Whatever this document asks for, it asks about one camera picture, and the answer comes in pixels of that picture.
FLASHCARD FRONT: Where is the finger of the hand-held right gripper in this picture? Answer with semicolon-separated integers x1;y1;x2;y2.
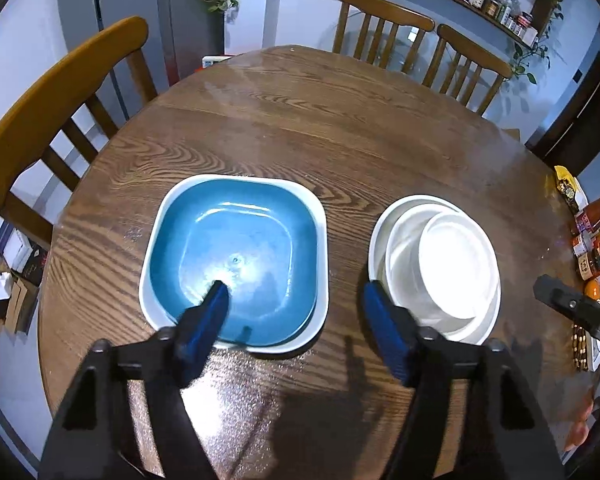
533;274;600;331

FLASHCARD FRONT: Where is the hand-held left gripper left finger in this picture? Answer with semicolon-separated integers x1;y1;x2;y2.
37;280;231;480

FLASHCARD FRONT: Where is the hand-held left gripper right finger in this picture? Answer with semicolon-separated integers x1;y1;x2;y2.
362;280;566;480

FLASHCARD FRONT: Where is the medium white bowl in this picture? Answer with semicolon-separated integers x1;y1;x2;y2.
385;203;499;333

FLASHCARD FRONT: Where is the large grey bowl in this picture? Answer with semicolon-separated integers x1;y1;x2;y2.
368;194;502;345

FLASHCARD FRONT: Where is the blue plate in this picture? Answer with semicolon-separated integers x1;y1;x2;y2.
149;180;317;347

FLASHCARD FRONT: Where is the small straight-sided white bowl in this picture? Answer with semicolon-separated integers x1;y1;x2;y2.
418;211;499;321

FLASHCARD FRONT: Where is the large patterned square plate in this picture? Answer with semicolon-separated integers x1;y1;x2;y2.
139;174;329;358

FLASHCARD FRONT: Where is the person's right hand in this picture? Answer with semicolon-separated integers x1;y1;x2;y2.
562;395;600;456

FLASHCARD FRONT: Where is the wooden bead trivet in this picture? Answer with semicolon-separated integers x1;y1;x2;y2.
571;322;593;372

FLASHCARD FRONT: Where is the brown sauce jar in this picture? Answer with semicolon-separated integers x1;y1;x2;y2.
577;252;600;281

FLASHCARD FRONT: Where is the red sauce bottle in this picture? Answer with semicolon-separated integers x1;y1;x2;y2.
575;194;600;233

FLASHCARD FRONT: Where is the yellow snack packet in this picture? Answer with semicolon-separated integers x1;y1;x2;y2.
553;165;588;213

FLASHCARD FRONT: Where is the dark wooden door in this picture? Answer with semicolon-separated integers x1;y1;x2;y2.
525;52;600;176

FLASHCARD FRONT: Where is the dark box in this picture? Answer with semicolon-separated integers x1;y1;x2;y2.
22;245;50;281

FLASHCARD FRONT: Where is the brown cardboard box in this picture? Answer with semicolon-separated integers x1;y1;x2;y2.
0;275;41;335

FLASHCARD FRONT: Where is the white box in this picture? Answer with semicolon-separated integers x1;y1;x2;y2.
2;230;33;273

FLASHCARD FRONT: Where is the wooden chair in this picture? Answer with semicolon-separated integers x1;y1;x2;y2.
0;16;158;251
422;23;513;116
331;0;436;68

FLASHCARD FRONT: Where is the grey refrigerator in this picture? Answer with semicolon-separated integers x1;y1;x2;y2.
55;0;228;116

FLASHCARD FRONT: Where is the row of shelf jars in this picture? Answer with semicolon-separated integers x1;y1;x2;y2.
380;0;538;43

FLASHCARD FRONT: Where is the wooden wall shelf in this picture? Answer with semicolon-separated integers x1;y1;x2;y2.
340;0;571;51

